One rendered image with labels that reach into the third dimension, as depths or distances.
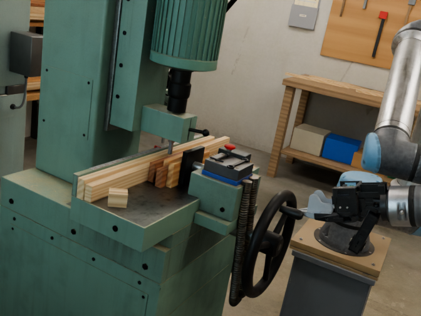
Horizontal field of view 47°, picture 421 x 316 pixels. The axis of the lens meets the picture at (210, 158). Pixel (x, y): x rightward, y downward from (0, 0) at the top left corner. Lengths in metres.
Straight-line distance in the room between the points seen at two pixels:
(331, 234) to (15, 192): 1.10
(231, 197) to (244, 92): 3.73
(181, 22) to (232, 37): 3.71
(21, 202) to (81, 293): 0.30
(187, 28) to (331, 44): 3.43
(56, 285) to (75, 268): 0.11
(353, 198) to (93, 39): 0.76
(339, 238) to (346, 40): 2.91
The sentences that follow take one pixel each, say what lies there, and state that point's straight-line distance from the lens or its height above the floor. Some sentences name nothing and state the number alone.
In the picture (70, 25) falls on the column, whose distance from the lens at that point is 1.37.
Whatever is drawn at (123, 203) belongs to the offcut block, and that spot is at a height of 0.91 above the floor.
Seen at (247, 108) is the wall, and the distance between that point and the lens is 4.86.
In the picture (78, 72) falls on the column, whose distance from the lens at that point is 1.36.
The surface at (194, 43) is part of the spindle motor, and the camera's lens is 1.20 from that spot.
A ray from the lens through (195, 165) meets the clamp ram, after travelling 1.26.
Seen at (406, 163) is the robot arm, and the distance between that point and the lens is 1.17.
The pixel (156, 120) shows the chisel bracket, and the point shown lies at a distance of 1.31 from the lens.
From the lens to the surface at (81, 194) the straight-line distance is 1.12.
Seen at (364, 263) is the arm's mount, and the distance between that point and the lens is 1.82.
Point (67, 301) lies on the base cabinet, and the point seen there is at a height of 0.52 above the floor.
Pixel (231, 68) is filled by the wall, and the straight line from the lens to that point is 4.90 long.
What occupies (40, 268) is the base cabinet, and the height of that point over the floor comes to 0.58.
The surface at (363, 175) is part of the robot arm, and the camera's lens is 1.86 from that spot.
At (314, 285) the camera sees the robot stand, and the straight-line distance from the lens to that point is 1.89.
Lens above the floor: 1.38
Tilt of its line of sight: 18 degrees down
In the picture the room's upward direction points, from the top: 10 degrees clockwise
